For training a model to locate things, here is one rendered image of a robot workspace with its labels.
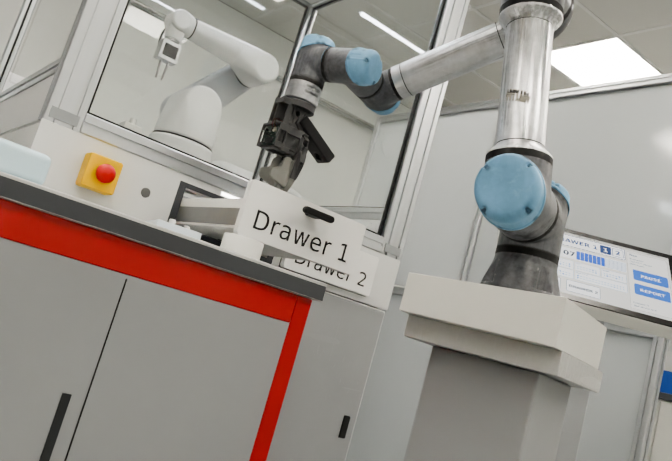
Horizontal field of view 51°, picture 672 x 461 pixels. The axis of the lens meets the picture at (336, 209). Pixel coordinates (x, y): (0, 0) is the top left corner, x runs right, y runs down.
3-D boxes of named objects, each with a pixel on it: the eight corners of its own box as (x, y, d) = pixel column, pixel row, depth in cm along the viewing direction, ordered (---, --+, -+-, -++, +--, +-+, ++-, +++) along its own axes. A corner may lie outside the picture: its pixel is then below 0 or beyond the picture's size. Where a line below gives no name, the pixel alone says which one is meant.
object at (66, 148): (387, 310, 198) (400, 261, 201) (16, 184, 142) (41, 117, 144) (229, 278, 276) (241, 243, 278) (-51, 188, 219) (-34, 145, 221)
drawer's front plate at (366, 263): (369, 297, 192) (379, 258, 194) (282, 266, 176) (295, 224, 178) (365, 296, 194) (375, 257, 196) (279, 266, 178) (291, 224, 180)
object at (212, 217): (343, 266, 150) (351, 238, 151) (241, 228, 135) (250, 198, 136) (251, 253, 182) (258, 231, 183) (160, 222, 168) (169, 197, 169)
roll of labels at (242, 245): (257, 265, 117) (264, 242, 117) (216, 253, 116) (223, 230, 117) (257, 268, 123) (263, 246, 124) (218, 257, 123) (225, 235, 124)
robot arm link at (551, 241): (566, 265, 135) (578, 198, 138) (551, 247, 124) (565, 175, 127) (504, 256, 142) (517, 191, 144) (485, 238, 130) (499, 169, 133)
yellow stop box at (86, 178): (114, 196, 148) (125, 163, 149) (81, 184, 144) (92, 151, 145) (106, 196, 152) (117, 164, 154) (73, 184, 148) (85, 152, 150)
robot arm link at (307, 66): (328, 31, 150) (296, 30, 154) (314, 79, 148) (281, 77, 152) (345, 49, 156) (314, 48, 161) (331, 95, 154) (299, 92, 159)
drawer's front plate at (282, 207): (353, 275, 149) (366, 226, 151) (236, 233, 133) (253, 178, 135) (348, 275, 150) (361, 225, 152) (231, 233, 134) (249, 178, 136)
